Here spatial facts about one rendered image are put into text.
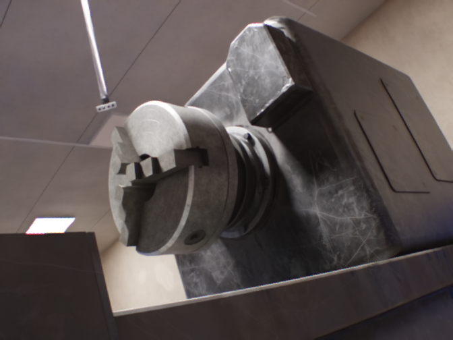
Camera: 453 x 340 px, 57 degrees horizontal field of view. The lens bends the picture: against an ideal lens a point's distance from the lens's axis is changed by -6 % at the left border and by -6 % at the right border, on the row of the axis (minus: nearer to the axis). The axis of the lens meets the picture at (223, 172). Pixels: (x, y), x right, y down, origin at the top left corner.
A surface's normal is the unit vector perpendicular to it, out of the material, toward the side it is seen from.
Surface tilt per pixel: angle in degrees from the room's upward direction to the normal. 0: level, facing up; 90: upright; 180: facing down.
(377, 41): 90
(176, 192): 90
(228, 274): 90
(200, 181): 120
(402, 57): 90
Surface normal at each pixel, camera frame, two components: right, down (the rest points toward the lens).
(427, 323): 0.60, -0.50
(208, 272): -0.74, -0.05
